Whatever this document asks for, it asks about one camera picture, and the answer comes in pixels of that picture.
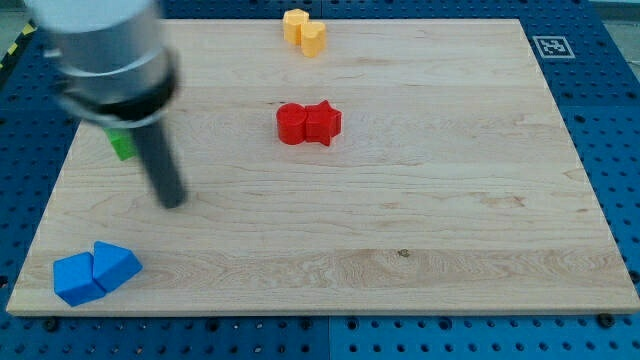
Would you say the wooden board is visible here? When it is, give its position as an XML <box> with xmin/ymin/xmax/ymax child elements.
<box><xmin>7</xmin><ymin>19</ymin><xmax>639</xmax><ymax>317</ymax></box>

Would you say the yellow heart block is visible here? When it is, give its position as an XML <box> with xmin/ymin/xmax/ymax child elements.
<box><xmin>301</xmin><ymin>21</ymin><xmax>326</xmax><ymax>58</ymax></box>

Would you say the blue cube block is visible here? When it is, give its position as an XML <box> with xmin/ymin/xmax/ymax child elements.
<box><xmin>53</xmin><ymin>252</ymin><xmax>106</xmax><ymax>307</ymax></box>

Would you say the white fiducial marker tag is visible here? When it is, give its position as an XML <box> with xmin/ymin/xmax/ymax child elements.
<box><xmin>533</xmin><ymin>35</ymin><xmax>575</xmax><ymax>59</ymax></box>

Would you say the blue triangular block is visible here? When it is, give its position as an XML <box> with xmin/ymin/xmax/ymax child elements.
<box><xmin>93</xmin><ymin>241</ymin><xmax>143</xmax><ymax>292</ymax></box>

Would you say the green block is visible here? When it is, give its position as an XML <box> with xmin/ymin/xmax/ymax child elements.
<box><xmin>104</xmin><ymin>128</ymin><xmax>137</xmax><ymax>161</ymax></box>

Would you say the red cylinder block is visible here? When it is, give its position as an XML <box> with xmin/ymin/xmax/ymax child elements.
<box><xmin>276</xmin><ymin>103</ymin><xmax>307</xmax><ymax>145</ymax></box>

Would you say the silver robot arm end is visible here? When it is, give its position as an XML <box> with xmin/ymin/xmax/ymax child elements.
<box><xmin>26</xmin><ymin>0</ymin><xmax>177</xmax><ymax>129</ymax></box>

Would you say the red star block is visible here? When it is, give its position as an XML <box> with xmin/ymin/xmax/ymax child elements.
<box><xmin>305</xmin><ymin>100</ymin><xmax>342</xmax><ymax>146</ymax></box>

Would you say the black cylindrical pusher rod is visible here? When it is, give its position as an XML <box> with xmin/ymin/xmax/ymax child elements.
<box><xmin>130</xmin><ymin>122</ymin><xmax>186</xmax><ymax>209</ymax></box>

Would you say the yellow hexagon block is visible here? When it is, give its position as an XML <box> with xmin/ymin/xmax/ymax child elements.
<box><xmin>282</xmin><ymin>9</ymin><xmax>309</xmax><ymax>46</ymax></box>

